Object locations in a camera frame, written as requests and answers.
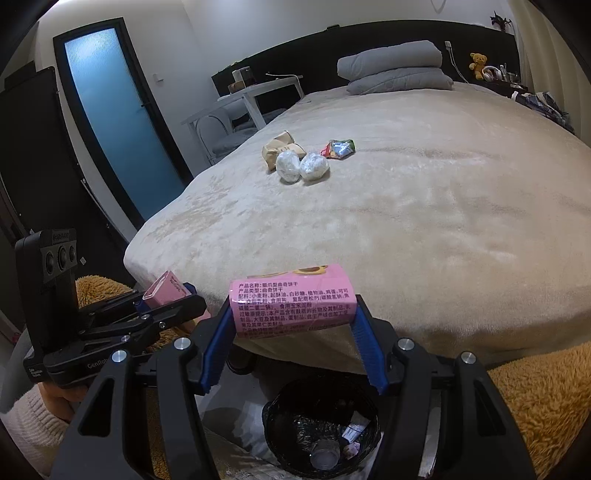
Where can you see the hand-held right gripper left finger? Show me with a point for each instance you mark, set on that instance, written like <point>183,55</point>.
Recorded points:
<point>217,350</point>

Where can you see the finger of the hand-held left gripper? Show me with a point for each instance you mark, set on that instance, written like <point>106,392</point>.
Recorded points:
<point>115,307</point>
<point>161,321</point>

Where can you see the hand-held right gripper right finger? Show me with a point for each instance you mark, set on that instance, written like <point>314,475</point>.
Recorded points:
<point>369,350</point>

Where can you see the small pink snack carton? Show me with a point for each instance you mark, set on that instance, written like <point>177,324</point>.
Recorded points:
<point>164,288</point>

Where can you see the pink cookie box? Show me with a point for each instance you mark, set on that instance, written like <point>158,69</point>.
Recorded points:
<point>291,300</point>

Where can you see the black bagged trash bin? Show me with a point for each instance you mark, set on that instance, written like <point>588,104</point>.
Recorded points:
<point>286,415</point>

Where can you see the white plastic ball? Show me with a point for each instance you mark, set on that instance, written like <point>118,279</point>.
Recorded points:
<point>288,167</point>

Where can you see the green red snack wrapper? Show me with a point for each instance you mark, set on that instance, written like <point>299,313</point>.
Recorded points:
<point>339,148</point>

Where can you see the brown paper bag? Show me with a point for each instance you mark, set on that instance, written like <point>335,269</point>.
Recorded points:
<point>281,147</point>

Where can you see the person's left forearm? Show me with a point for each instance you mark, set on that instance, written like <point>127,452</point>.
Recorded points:
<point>27,424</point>

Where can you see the person's left hand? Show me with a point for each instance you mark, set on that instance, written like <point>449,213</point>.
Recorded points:
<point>62,401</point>

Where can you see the black wardrobe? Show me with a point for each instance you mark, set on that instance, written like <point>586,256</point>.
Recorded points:
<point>37,161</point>

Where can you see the yellow fuzzy rug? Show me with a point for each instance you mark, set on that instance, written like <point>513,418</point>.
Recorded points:
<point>545,392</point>

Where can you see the frosted glass door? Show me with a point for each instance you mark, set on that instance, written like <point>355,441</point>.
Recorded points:
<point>120,120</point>

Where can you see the clear chair with grey cushion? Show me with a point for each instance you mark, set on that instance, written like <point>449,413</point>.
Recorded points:
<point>231,138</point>

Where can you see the small brown box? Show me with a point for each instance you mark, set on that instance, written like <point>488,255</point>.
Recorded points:
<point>235,87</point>

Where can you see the white table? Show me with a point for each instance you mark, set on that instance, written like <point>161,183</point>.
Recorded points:
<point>263,88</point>

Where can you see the white tabletop appliance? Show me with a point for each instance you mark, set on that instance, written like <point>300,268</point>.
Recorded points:
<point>243,76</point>

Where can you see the folded grey quilt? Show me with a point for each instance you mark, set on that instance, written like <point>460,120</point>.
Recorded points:
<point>401,83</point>
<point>388,60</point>

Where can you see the dark nightstand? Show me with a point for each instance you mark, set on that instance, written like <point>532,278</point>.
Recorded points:
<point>505,88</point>

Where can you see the pile of patterned clothes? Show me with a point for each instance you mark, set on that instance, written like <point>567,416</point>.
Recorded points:
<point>545,108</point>

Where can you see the white headphones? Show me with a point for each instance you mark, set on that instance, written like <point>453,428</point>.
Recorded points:
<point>493,74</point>

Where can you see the brown teddy bear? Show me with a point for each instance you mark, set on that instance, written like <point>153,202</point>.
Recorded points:
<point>478,64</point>

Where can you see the black headboard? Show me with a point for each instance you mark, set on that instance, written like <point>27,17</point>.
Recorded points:
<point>323,46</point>

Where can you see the cream curtain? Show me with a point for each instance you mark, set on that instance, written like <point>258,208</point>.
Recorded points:
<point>554,55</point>

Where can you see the dark plant decoration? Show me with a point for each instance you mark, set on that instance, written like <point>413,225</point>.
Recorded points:
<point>501,21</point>

